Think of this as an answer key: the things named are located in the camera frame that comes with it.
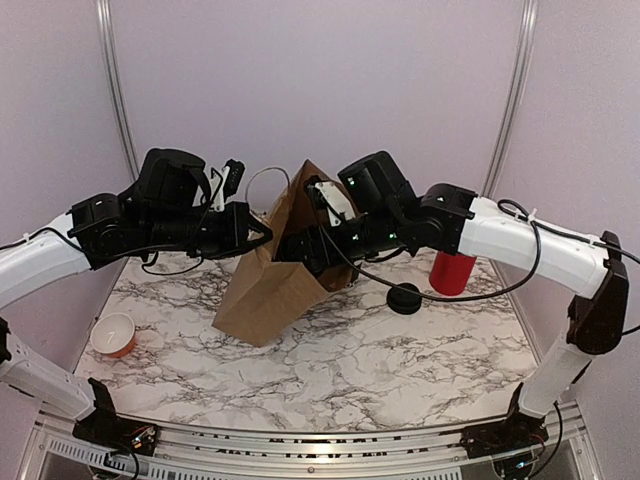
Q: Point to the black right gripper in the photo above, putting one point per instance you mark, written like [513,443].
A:
[316,247]

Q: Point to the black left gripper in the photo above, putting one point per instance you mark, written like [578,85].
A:
[236,240]

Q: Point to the brown paper bag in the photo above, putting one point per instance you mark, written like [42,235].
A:
[265,296]

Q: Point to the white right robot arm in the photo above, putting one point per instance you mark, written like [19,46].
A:
[456,220]

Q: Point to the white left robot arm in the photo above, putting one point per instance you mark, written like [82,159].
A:
[92,234]

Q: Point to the red ribbed metal bucket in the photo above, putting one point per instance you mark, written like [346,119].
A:
[450,273]

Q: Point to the stack of black cup lids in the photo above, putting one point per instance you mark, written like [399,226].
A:
[404,299]

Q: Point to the orange paper bowl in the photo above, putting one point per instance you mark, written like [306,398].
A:
[114,335]

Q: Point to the aluminium left corner post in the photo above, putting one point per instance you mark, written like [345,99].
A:
[115,89]

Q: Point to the aluminium corner post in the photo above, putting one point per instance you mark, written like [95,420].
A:
[515,94]
[115,89]

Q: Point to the aluminium right corner post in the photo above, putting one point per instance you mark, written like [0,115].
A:
[515,94]

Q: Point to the aluminium front rail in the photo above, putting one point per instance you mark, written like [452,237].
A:
[440,452]

